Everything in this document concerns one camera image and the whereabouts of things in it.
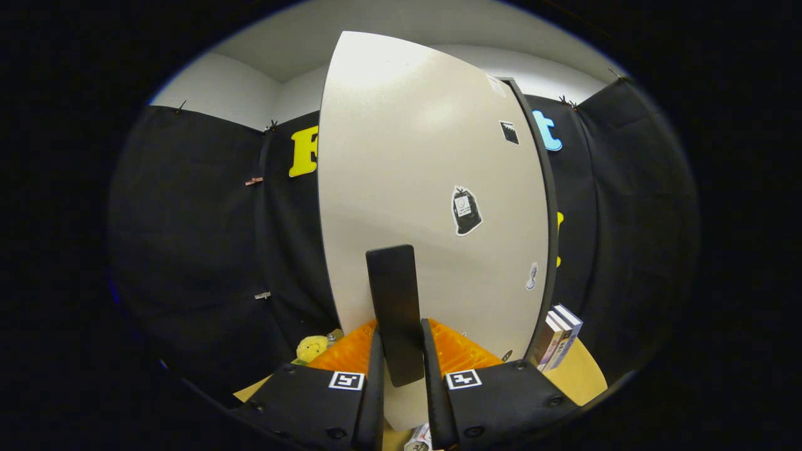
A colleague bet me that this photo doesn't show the white shoe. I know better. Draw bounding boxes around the white shoe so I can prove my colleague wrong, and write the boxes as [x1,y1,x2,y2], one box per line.
[404,423,434,451]

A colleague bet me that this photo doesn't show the black door handle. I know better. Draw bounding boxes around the black door handle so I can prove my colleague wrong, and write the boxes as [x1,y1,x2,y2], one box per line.
[365,244,426,388]

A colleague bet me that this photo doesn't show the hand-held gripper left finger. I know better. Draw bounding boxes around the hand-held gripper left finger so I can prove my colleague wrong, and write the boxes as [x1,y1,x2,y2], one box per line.
[229,319,385,451]

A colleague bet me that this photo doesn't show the yellow plush toy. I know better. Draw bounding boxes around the yellow plush toy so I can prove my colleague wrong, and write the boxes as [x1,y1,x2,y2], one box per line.
[295,334,330,365]

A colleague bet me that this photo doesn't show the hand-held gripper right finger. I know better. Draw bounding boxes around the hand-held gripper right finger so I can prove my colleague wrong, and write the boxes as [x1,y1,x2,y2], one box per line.
[419,318,580,451]

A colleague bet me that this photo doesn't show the black backdrop cloth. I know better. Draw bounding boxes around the black backdrop cloth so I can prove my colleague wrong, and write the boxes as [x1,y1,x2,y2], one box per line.
[107,76,700,402]

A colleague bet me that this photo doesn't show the beige shoe cabinet door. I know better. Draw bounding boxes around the beige shoe cabinet door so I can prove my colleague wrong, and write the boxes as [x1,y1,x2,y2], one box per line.
[317,31,552,433]

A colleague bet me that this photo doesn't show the dark grey shoe cabinet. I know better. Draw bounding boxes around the dark grey shoe cabinet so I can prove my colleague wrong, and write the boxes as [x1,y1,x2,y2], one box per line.
[500,76,560,365]

